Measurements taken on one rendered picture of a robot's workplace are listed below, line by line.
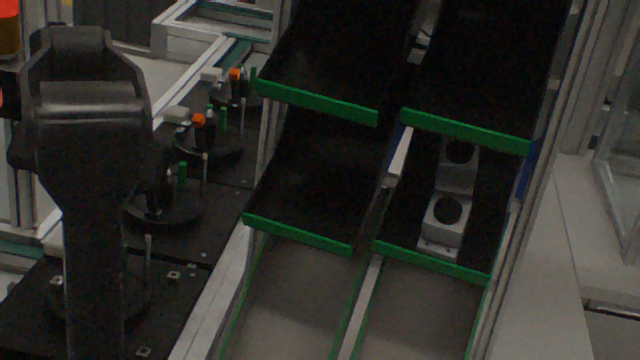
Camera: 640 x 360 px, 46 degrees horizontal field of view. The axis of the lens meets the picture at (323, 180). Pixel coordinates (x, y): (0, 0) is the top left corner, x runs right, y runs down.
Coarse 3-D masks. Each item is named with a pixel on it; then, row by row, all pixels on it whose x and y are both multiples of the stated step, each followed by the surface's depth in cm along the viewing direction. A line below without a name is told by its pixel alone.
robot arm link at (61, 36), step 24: (48, 48) 54; (72, 48) 56; (96, 48) 56; (24, 72) 52; (48, 72) 55; (72, 72) 56; (96, 72) 57; (120, 72) 56; (24, 96) 50; (144, 96) 52; (24, 120) 49; (24, 144) 49
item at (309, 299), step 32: (384, 192) 94; (256, 256) 93; (288, 256) 97; (320, 256) 96; (352, 256) 96; (256, 288) 96; (288, 288) 96; (320, 288) 95; (352, 288) 90; (256, 320) 95; (288, 320) 94; (320, 320) 94; (224, 352) 90; (256, 352) 94; (288, 352) 93; (320, 352) 93
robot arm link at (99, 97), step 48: (48, 96) 49; (96, 96) 50; (48, 144) 49; (96, 144) 50; (144, 144) 51; (48, 192) 50; (96, 192) 51; (96, 240) 53; (96, 288) 54; (96, 336) 55
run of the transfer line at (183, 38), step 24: (192, 0) 231; (216, 0) 235; (168, 24) 209; (192, 24) 226; (216, 24) 229; (240, 24) 232; (264, 24) 231; (168, 48) 212; (192, 48) 211; (240, 48) 205; (264, 48) 212; (600, 120) 201
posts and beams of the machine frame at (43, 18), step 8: (40, 0) 200; (48, 0) 200; (56, 0) 202; (40, 8) 202; (48, 8) 201; (56, 8) 202; (40, 16) 203; (48, 16) 202; (56, 16) 203; (40, 24) 204
